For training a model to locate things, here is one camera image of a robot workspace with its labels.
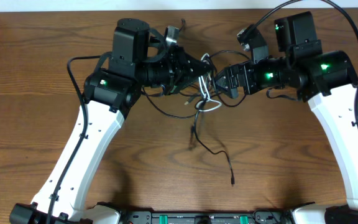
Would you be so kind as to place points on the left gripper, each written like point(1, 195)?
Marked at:
point(186, 73)

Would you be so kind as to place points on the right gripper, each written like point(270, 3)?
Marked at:
point(245, 71)

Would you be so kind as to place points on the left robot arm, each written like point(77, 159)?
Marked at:
point(140, 57)

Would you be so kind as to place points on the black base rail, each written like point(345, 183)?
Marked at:
point(259, 216)

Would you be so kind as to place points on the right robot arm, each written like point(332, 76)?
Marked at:
point(327, 82)

